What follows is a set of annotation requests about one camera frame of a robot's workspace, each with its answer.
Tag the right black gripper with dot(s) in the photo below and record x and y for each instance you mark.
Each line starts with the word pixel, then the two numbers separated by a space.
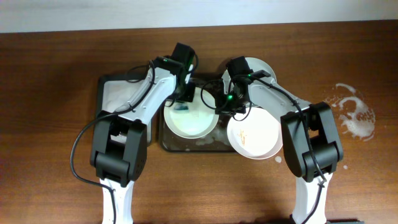
pixel 225 106

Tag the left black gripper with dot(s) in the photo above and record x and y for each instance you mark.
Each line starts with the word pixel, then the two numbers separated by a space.
pixel 188 93

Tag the green yellow sponge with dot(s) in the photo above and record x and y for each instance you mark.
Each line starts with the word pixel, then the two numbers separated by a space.
pixel 181 107

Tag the pale green plate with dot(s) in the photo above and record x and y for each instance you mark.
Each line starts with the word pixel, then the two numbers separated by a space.
pixel 198 121

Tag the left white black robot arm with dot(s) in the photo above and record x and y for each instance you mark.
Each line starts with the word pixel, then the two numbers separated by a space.
pixel 119 149

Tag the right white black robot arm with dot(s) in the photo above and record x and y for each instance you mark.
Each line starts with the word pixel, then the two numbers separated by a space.
pixel 308 132

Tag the middle dark wet tray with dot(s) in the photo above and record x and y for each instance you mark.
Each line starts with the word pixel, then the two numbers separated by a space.
pixel 212 139

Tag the left soapy black tray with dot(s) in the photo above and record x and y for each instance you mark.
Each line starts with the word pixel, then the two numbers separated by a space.
pixel 114 90

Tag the grey green rear plate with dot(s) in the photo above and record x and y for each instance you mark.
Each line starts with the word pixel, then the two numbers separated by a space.
pixel 255 64

